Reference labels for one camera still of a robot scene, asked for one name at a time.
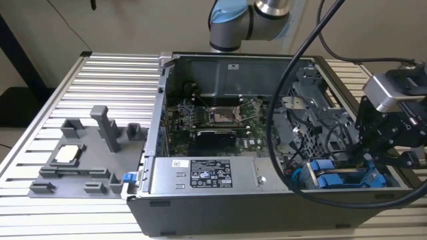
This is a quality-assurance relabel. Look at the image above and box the black disk wire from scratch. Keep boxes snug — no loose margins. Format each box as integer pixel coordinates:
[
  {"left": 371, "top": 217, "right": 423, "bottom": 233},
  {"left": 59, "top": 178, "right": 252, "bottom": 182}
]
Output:
[
  {"left": 319, "top": 117, "right": 360, "bottom": 162},
  {"left": 286, "top": 109, "right": 310, "bottom": 161}
]

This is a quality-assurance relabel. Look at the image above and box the grey metal disk bay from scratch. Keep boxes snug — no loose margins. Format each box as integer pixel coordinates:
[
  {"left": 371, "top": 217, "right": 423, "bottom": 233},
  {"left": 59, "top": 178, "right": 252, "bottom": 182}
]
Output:
[{"left": 282, "top": 66, "right": 360, "bottom": 162}]

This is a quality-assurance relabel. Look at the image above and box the green motherboard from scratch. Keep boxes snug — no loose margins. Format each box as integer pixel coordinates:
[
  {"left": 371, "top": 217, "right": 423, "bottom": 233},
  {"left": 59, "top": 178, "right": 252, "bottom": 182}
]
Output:
[{"left": 166, "top": 96, "right": 291, "bottom": 159}]

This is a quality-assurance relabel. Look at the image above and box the silver power supply unit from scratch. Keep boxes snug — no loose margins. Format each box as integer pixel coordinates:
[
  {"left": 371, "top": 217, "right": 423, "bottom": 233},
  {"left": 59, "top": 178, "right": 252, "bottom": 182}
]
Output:
[{"left": 146, "top": 156, "right": 290, "bottom": 195}]

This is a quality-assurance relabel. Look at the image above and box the silver CPU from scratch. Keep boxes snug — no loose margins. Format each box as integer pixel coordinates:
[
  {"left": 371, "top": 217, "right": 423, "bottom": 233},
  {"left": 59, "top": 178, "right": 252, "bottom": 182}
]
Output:
[{"left": 55, "top": 144, "right": 83, "bottom": 163}]

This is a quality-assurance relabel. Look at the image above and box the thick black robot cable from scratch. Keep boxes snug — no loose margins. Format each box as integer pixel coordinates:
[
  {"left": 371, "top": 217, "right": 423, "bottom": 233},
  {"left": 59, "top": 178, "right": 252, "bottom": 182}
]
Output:
[{"left": 266, "top": 0, "right": 427, "bottom": 210}]

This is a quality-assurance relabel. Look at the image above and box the thin metal locking lever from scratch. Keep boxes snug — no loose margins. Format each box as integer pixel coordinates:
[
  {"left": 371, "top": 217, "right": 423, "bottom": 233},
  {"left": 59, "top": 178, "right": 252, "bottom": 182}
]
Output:
[{"left": 194, "top": 93, "right": 212, "bottom": 111}]

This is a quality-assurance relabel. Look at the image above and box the black graphics card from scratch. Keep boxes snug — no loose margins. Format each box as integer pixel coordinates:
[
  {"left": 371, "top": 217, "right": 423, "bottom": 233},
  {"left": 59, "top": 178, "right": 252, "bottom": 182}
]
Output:
[{"left": 188, "top": 128, "right": 251, "bottom": 157}]

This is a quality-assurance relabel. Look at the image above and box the black RAM slots row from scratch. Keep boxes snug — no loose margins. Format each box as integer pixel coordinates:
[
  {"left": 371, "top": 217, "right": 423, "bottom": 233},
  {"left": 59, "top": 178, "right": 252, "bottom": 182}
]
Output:
[{"left": 196, "top": 94, "right": 244, "bottom": 106}]

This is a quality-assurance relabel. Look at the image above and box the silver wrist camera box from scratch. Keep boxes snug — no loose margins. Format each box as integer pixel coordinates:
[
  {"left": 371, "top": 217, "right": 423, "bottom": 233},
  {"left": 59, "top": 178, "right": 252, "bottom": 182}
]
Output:
[{"left": 362, "top": 64, "right": 427, "bottom": 113}]

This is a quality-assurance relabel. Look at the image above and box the blue case latch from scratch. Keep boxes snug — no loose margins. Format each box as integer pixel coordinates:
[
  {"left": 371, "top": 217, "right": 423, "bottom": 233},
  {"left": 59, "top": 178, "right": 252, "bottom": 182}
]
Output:
[{"left": 122, "top": 171, "right": 139, "bottom": 183}]

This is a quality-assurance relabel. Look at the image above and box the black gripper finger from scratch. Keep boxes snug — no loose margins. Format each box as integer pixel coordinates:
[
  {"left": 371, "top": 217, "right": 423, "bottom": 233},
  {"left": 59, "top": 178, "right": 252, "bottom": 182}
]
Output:
[
  {"left": 370, "top": 146, "right": 423, "bottom": 169},
  {"left": 348, "top": 96, "right": 395, "bottom": 163}
]

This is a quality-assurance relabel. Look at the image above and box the CPU socket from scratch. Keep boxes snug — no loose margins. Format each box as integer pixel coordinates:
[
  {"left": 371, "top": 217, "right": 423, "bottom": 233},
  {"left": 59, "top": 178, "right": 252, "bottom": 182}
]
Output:
[{"left": 206, "top": 106, "right": 242, "bottom": 125}]

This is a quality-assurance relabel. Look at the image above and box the thin black camera cable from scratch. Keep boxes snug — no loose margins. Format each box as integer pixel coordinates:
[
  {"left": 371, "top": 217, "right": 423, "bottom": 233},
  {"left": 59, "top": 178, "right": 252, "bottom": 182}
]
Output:
[{"left": 316, "top": 0, "right": 418, "bottom": 66}]

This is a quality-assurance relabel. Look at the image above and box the black open PC case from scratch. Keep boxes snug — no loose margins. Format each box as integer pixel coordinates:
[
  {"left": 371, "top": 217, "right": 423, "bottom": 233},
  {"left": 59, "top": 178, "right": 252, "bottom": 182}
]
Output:
[{"left": 126, "top": 51, "right": 427, "bottom": 237}]

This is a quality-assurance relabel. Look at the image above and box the grey parts rack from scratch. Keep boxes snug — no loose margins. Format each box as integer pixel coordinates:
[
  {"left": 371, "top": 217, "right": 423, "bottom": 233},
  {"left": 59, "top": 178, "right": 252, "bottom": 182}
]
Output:
[{"left": 28, "top": 104, "right": 150, "bottom": 200}]

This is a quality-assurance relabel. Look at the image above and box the black desk leg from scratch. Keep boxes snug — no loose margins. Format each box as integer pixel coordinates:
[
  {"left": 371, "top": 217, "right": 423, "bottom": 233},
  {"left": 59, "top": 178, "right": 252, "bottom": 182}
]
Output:
[{"left": 0, "top": 13, "right": 51, "bottom": 91}]

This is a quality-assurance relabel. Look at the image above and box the metal socket cover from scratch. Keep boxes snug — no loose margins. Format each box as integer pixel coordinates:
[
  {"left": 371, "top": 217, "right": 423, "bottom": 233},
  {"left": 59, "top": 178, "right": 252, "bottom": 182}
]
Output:
[{"left": 236, "top": 98, "right": 266, "bottom": 120}]

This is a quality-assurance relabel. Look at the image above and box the blue data cable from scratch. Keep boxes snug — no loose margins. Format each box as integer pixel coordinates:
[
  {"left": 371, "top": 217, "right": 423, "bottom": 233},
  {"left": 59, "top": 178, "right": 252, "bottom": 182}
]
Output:
[{"left": 288, "top": 167, "right": 303, "bottom": 190}]

